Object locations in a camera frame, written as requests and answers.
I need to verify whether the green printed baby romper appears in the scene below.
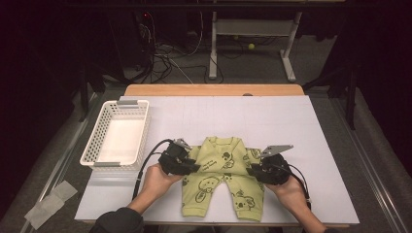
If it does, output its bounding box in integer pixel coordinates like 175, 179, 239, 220
181, 135, 266, 222

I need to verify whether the person's right hand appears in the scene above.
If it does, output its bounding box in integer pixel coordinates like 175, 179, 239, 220
265, 176, 312, 212

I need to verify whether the person's left hand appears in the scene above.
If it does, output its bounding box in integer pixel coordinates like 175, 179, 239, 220
141, 162, 184, 195

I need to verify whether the white metal desk frame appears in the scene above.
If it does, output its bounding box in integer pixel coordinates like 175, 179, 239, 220
208, 11, 304, 83

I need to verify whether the bundle of floor cables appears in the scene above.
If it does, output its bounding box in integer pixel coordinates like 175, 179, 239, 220
135, 13, 225, 85

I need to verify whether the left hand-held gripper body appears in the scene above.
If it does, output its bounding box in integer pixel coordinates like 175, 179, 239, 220
157, 138, 195, 177

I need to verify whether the white table mat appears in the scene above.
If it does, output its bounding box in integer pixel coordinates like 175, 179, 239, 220
74, 95, 361, 226

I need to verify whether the black stand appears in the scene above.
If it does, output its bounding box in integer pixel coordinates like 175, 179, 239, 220
78, 62, 106, 123
302, 66, 359, 131

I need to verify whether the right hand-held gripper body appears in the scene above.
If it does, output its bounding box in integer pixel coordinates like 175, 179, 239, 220
254, 144, 294, 186

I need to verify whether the white perforated plastic basket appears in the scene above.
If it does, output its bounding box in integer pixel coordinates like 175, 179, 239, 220
79, 99, 151, 172

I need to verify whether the dark box with red light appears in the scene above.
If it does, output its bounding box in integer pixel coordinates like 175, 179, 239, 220
108, 9, 155, 71

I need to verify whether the metal floor rail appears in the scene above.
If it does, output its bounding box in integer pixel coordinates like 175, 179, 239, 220
18, 91, 100, 233
329, 96, 409, 233

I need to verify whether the grey tape patch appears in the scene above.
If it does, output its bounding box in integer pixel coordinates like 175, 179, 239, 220
23, 180, 79, 231

